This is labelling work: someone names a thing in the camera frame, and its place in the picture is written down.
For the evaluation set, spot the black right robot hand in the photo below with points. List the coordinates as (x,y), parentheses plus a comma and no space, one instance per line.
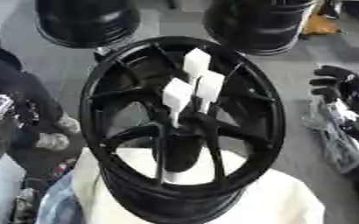
(348,86)

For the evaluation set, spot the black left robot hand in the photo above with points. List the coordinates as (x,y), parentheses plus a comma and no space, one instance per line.
(19,87)

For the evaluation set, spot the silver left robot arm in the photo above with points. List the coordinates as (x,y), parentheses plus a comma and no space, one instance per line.
(52,141)

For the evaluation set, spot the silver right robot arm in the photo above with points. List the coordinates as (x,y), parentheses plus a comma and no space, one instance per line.
(341,137)

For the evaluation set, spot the black spoked wheel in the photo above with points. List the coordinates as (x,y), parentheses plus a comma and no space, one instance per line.
(261,96)

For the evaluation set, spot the black round wheel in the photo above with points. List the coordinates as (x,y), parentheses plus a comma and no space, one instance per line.
(259,24)
(85,22)

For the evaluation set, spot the white wheel stand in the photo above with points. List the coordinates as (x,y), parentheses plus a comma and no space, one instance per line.
(284,201)

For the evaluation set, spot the white pin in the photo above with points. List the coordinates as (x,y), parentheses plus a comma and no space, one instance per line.
(196,61)
(209,85)
(177,95)

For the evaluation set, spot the orange bag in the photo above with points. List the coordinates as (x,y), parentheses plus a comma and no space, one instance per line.
(319,26)

